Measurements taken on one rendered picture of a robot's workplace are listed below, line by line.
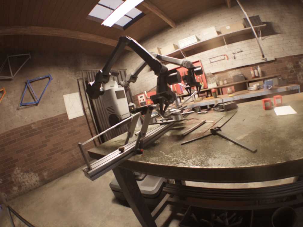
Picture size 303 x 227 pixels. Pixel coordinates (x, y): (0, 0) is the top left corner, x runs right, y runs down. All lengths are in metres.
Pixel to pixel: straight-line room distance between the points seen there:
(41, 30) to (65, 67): 1.25
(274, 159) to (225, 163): 0.12
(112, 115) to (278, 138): 1.21
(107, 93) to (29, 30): 2.17
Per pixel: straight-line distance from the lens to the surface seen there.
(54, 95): 3.20
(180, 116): 0.65
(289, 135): 0.44
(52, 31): 2.87
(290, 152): 0.36
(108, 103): 1.24
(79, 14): 2.68
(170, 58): 1.16
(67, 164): 3.20
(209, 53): 2.85
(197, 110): 1.00
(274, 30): 3.20
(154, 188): 1.28
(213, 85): 2.61
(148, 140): 0.55
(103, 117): 3.06
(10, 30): 2.92
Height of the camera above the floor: 1.06
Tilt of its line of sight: 6 degrees down
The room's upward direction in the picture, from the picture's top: 15 degrees counter-clockwise
